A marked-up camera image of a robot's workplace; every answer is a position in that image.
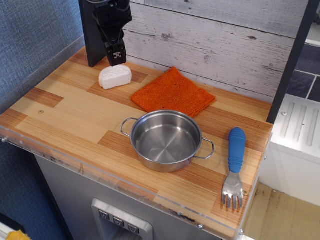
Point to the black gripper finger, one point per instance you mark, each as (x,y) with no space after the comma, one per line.
(118,54)
(108,52)

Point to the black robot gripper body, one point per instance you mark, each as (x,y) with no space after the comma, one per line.
(111,16)

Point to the stainless steel pot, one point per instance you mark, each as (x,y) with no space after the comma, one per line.
(167,140)

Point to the orange knitted cloth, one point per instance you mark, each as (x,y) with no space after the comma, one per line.
(173,91)

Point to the white cheese wedge toy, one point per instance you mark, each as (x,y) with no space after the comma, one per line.
(114,76)

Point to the clear acrylic table edge guard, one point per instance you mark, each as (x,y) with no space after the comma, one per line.
(185,204)

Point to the grey cabinet with dispenser panel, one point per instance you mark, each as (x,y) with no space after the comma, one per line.
(93,211)

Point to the yellow object at corner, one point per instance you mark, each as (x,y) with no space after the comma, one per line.
(17,235)

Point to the white toy sink unit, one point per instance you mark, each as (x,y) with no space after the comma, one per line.
(292,159)

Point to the dark grey left post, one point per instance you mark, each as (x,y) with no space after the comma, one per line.
(93,41)

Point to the dark grey post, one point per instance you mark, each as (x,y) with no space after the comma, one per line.
(93,41)
(304,28)

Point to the blue handled metal fork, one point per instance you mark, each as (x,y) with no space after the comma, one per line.
(232,190)

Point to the dark grey right post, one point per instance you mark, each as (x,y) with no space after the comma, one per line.
(304,28)

